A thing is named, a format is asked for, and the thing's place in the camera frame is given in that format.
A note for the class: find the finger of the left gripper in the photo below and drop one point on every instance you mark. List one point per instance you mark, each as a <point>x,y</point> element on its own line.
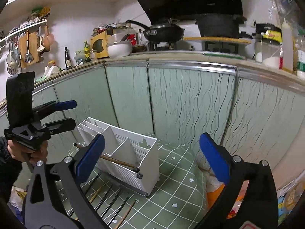
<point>60,126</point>
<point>44,110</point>

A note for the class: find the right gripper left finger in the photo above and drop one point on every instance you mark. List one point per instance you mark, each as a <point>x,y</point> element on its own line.
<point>43,206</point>

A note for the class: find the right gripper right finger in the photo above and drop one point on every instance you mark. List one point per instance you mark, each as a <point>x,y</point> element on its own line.
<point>248,199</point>

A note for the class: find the light wooden chopstick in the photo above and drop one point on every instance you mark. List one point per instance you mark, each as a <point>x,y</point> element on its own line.
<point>95,194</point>

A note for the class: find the brown wooden chopstick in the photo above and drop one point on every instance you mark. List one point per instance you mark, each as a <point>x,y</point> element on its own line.
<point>112,159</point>

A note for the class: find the black chopstick pair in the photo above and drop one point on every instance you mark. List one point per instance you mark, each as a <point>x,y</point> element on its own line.
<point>91,184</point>

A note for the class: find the person left hand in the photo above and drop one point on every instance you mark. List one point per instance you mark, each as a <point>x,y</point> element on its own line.
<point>22,153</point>

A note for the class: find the orange plastic bag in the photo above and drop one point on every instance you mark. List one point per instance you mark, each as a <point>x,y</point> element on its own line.
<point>212,197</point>

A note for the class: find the hanging metal strainer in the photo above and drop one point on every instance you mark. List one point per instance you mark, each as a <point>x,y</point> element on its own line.
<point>12,67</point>

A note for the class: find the dark sauce bottle on counter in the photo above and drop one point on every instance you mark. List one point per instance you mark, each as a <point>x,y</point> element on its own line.
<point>67,59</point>

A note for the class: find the hanging wooden cutting board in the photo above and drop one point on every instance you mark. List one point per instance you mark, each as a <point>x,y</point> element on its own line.
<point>28,43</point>

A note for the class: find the green bottle yellow label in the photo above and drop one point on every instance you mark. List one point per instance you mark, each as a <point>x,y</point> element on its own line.
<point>87,52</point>

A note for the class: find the green checked tablecloth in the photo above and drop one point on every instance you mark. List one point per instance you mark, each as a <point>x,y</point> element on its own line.
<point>178,200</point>

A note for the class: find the white plastic utensil holder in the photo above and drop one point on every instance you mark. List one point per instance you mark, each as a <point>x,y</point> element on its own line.
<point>137,165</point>

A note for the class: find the yellow toy microwave box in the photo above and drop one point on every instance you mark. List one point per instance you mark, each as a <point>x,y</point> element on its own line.
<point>99,44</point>

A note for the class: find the black wok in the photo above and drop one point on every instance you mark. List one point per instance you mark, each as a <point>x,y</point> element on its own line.
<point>164,32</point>

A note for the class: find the clear jar with white powder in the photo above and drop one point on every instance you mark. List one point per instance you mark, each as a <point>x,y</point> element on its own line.
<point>267,54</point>

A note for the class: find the green label white bottle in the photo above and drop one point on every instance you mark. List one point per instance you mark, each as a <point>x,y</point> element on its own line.
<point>300,55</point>

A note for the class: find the wooden cutting board round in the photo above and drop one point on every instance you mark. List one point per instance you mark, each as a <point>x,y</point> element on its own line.
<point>218,39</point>

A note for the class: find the white squeeze bottle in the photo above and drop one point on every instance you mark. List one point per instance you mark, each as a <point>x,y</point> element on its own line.
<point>287,47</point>

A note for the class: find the black cooking pot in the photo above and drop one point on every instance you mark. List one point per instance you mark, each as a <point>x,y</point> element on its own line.
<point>220,25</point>

